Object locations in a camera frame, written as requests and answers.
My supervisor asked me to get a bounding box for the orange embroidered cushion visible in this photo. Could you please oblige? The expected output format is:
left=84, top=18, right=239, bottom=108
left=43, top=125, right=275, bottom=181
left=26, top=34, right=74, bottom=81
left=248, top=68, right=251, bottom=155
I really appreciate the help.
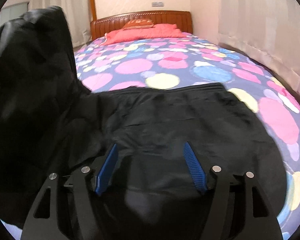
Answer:
left=122, top=18, right=154, bottom=30

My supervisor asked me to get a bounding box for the red pillow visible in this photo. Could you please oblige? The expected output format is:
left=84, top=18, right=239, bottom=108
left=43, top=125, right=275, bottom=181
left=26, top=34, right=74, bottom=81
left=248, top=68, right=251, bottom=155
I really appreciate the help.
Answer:
left=102, top=23, right=186, bottom=46

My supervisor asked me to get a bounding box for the black puffer jacket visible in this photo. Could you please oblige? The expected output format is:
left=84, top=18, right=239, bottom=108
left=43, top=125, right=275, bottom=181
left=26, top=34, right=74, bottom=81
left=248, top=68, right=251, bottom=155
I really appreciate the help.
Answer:
left=0, top=7, right=287, bottom=239

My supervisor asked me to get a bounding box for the brown wooden headboard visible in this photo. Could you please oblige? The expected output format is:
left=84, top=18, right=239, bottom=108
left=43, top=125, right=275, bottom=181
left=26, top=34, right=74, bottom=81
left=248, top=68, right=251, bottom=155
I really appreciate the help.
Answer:
left=90, top=10, right=193, bottom=41

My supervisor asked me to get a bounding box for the grey wall switch plate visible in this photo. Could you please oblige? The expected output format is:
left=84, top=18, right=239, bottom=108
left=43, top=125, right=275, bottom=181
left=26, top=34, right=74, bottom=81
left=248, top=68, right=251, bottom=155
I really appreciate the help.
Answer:
left=152, top=2, right=164, bottom=7

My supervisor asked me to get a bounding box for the cream curtain right side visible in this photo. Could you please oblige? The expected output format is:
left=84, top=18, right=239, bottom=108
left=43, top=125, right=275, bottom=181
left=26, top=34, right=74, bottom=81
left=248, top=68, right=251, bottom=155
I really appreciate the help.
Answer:
left=218, top=0, right=300, bottom=95

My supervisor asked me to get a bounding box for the frosted glass sliding door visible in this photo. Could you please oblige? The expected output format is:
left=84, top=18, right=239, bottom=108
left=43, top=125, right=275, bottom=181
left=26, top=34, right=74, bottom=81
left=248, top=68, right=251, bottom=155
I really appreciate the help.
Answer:
left=0, top=2, right=29, bottom=26

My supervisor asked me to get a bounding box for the cream curtain left side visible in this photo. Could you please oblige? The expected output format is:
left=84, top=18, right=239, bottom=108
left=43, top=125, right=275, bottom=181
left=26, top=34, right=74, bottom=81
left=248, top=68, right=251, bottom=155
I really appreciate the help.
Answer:
left=29, top=0, right=91, bottom=48

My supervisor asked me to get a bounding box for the colourful polka dot bedspread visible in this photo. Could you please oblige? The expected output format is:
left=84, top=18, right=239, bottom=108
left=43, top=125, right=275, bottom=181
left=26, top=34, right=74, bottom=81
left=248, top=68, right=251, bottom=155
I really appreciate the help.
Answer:
left=0, top=31, right=300, bottom=240

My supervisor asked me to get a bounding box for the cream curtain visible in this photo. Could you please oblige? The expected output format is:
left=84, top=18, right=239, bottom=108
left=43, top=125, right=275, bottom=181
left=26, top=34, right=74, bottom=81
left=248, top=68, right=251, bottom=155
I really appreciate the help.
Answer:
left=218, top=0, right=300, bottom=95
left=29, top=0, right=91, bottom=48

